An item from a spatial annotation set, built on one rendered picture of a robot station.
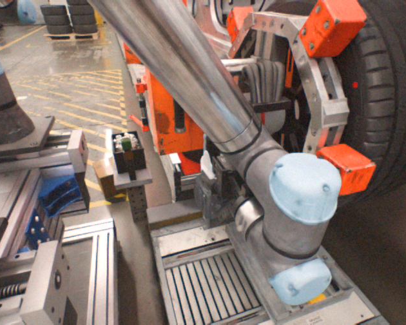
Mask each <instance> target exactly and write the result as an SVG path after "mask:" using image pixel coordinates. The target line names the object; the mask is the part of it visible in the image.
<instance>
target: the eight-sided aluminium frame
mask: <svg viewBox="0 0 406 325"><path fill-rule="evenodd" d="M307 18H308V16H301V15H290V14H280V13H274V12H248V14H247V16H246V17H245V18H244V23H243V25H242V26H241V28H240V30H239V32H238V34H237V36H236V38H235V39H234V41H233V44H232V45H231V48H230V49H229V52H228V53H227V54H226V58H225V59H243V58H248V57H249V55H250V54H251V52H252V51H253V49H254V48H255V46H256V34H257V30H258V29H260V30H263V32H267V33H268V32H273V33H275V35H280V36H283V37H286V38H288V41H289V45H290V47H291V51H292V54H293V56H294V58H295V62H296V66H297V68H298V72H299V75H300V79H301V82H302V86H303V88H304V92H305V96H306V98H307V102H308V105H309V109H310V111H311V120H310V123H309V127H308V131H307V135H306V139H305V144H304V148H303V151H302V153H309V154H313V155H316V152H317V149H319V148H323V147H327V146H334V145H338V144H339V142H340V138H341V135H342V132H343V129H344V126H345V125H346V124H347V116H348V114H349V109H348V106H347V98H346V97H345V96H344V94H343V90H342V87H341V84H340V81H339V79H338V75H337V73H336V69H335V67H334V63H333V61H332V59H331V56H328V57H312V58H310V57H309V56H308V54H307V52H306V50H305V48H304V46H303V44H302V42H301V40H300V37H299V35H298V33H299V31H300V30H301V28H302V27H303V25H304V23H305V22H306V20H307ZM242 76H243V75H238V76H233V80H234V82H236V84H237V85H238V87H239V88H240V90H241V91H242Z"/></svg>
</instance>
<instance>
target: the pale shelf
mask: <svg viewBox="0 0 406 325"><path fill-rule="evenodd" d="M144 154H145V159H146V167H147V168H145V169H141V170H135V175H136V178H137V181H135V182H130V178H129V173H128V172H124V173H117V168H116V165H115V159H114V156H113V152H112V157H113V177H114V186H115V189H116V190H120V189H124V188H131V187H134V186H141V185H145V184H151V183H153V181H152V177H151V172H150V167H149V164H148V160H147V157H146V152H145V150H144Z"/></svg>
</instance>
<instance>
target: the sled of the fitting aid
mask: <svg viewBox="0 0 406 325"><path fill-rule="evenodd" d="M226 233H227V236H228V238H229V240H230V242H231V244H232V246H233V247H234V249H235V250H236V252H237V255H238V257H239V259H240V261H241V263H242V265H243V267H244V268H245V270H246V273H247V275H248V277H249V279H250V281H251V283H252V285H253V287H255V289H256V292H257V293H258V296H259V297H260V300H261V301H262V304H263V305H264V308H265V309H266V311H267V314H268V315H269V318H270V319H271V322H272V323H273V324H274V325H281V324H283V323H285V322H289V321H290V320H294V319H297V318H299V317H302V316H304V315H307V314H309V313H312V312H315V311H318V310H320V309H321V308H324V307H326V306H329V305H332V304H335V303H337V302H340V301H342V300H345V299H348V298H349V297H350V296H351V294H352V292H353V291H354V289H355V287H354V286H353V285H352V284H351V283H350V282H349V281H348V280H347V279H346V278H345V276H344V275H343V274H342V273H341V271H340V270H339V269H338V268H337V266H336V265H335V264H334V266H333V267H332V268H329V271H330V274H331V276H332V279H331V281H330V283H329V285H328V286H327V287H326V289H324V291H323V292H322V293H321V294H320V295H319V296H317V297H316V298H314V299H313V300H310V301H308V302H305V303H303V304H299V305H289V304H286V303H284V302H283V301H282V300H281V298H280V297H279V296H278V294H277V292H276V290H275V289H274V288H271V287H270V285H269V283H268V281H267V280H266V278H265V276H264V274H263V273H262V270H261V269H260V267H259V265H258V263H257V262H256V260H255V258H253V256H252V254H251V252H250V250H249V248H248V247H247V244H246V243H245V241H244V239H243V238H242V236H241V234H240V232H239V231H238V230H237V226H236V225H235V224H234V223H232V224H226Z"/></svg>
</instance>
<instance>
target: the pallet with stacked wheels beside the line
mask: <svg viewBox="0 0 406 325"><path fill-rule="evenodd" d="M66 2H67V5H68V6H67V7H68V11H69V14H70V17H69V15H68V11H67V9H66V5H40V6H39V8H40V9H41V13H42V14H43V15H44V21H45V23H46V27H47V30H48V34H47V35H45V36H46V42H48V41H85V40H99V38H100V36H101V33H100V31H97V25H96V24H95V18H94V15H93V8H92V6H91V5H90V4H89V2H87V0H66ZM70 18H71V19H70ZM70 20H71V22H72V26H73V30H72V26H71V22H70ZM73 31H74V32H73ZM60 35H68V36H60ZM75 38H82V39H75ZM56 39H64V40H56Z"/></svg>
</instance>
